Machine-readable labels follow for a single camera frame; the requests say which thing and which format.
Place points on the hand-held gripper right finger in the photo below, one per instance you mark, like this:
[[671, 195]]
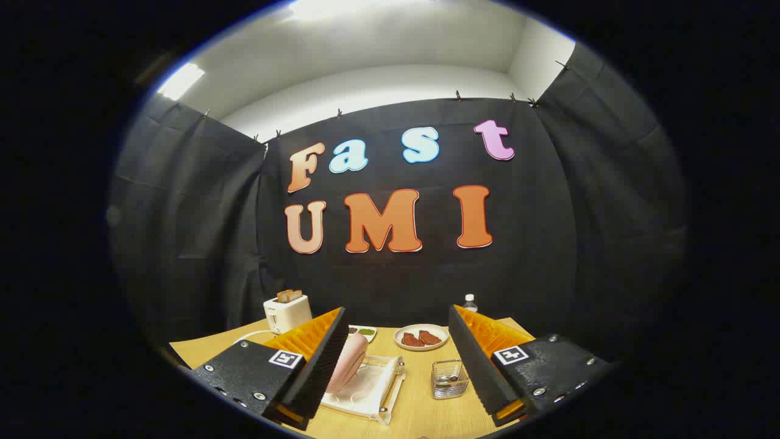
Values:
[[478, 372]]

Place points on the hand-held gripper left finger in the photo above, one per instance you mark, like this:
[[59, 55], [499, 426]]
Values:
[[323, 372]]

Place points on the pink plate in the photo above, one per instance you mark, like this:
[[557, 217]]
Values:
[[347, 363]]

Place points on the white divided dish with beans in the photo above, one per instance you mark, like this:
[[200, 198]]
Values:
[[365, 332]]

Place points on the white plate with meat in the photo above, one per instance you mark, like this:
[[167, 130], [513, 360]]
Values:
[[421, 347]]

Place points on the red meat piece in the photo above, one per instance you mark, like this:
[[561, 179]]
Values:
[[412, 340], [430, 337]]

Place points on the white toaster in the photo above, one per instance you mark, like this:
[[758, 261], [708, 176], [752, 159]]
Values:
[[289, 314]]

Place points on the clear bottle with red label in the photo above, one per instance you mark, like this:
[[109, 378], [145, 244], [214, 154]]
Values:
[[470, 303]]

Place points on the toast bread slice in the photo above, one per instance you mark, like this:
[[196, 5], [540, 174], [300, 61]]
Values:
[[283, 297], [295, 295]]

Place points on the black backdrop cloth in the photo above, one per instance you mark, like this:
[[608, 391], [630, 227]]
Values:
[[396, 280]]

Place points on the narrow ceiling light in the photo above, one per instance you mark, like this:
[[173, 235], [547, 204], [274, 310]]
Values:
[[181, 81]]

